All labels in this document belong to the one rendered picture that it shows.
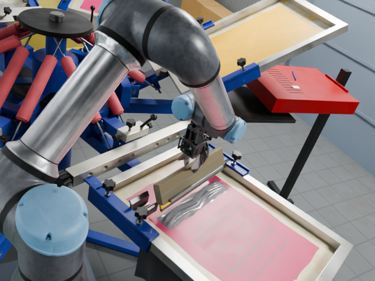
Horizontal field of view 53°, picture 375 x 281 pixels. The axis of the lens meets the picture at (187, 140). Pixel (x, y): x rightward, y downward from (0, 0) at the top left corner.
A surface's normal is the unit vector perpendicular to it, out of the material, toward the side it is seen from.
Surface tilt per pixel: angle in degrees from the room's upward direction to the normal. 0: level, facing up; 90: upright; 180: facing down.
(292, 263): 0
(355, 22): 90
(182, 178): 61
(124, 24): 48
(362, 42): 90
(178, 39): 70
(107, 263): 0
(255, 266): 0
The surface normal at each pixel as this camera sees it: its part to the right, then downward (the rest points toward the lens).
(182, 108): -0.60, 0.32
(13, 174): 0.14, -0.04
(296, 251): 0.22, -0.81
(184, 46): 0.23, 0.31
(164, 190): 0.77, 0.04
